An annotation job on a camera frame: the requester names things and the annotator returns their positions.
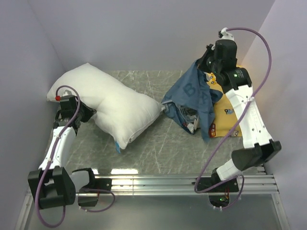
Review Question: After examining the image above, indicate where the aluminium mounting rail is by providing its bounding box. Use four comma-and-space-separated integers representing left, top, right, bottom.
76, 174, 279, 196

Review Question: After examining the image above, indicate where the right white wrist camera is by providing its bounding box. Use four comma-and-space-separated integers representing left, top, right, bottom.
218, 27, 234, 41

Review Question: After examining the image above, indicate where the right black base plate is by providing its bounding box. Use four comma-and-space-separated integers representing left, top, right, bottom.
196, 176, 242, 194

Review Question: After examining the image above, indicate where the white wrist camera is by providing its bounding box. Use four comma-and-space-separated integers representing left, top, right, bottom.
55, 90, 73, 102
218, 27, 234, 41

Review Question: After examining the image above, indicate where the blue cartoon mouse pillowcase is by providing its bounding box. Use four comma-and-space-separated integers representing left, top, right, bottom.
161, 61, 223, 142

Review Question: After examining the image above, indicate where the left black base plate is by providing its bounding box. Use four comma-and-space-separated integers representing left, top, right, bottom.
80, 178, 112, 193

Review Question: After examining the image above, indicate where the yellow car print pillow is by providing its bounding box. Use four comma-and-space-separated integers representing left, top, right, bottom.
205, 72, 237, 138

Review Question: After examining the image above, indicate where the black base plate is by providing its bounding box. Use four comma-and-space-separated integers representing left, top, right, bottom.
80, 178, 112, 193
196, 176, 242, 194

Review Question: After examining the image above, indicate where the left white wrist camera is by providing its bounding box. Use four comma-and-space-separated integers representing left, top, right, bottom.
55, 90, 73, 102

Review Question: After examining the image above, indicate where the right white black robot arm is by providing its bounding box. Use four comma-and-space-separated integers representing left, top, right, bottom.
197, 40, 282, 192

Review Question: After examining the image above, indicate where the white pillow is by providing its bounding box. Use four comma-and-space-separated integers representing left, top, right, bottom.
47, 63, 165, 150

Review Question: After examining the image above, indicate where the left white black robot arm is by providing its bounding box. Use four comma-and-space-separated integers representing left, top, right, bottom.
27, 95, 97, 209

